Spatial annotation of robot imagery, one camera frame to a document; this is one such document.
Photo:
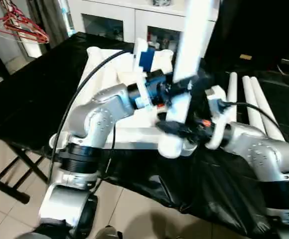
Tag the small brown cardboard piece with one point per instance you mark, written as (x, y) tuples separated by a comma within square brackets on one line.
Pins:
[(245, 57)]

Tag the grey curtain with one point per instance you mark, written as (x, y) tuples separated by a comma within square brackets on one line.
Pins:
[(50, 20)]

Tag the white glass-door cabinet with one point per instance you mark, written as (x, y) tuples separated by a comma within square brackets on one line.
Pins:
[(134, 20)]

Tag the black folding table frame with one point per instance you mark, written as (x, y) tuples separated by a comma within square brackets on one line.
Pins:
[(12, 191)]

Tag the white plastic table leg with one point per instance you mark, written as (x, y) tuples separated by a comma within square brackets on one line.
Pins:
[(251, 99), (231, 94), (266, 107), (194, 40)]

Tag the dark patterned jar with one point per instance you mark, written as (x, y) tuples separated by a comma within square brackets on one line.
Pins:
[(162, 2)]

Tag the black plastic mat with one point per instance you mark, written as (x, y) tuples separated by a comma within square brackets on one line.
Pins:
[(30, 99)]

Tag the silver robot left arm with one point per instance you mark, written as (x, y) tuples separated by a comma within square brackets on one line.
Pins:
[(99, 117)]

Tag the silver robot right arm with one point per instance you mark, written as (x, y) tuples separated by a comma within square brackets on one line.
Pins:
[(264, 154)]

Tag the white plastic table top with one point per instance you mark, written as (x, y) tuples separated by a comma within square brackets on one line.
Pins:
[(117, 74)]

